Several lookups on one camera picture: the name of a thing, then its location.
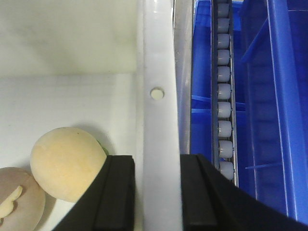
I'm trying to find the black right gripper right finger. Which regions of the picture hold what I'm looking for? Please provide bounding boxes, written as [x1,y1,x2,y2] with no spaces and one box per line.
[180,154,308,231]

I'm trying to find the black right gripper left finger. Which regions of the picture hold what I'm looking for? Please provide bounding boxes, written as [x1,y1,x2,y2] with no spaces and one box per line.
[54,155,135,231]

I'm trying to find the yellow plush ball toy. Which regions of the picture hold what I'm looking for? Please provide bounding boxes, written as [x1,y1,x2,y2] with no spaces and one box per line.
[30,127,107,203]

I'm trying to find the pink plush ball toy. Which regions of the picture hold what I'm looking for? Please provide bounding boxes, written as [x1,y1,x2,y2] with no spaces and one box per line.
[0,167,46,231]

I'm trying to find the white plastic tote box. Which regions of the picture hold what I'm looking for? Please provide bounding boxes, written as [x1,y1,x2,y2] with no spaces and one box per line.
[0,0,183,231]

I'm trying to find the white roller track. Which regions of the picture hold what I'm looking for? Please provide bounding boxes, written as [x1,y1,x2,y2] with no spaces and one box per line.
[211,0,239,186]

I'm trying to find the grey metal shelf frame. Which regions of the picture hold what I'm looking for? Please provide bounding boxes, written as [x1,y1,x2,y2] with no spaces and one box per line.
[173,0,194,154]

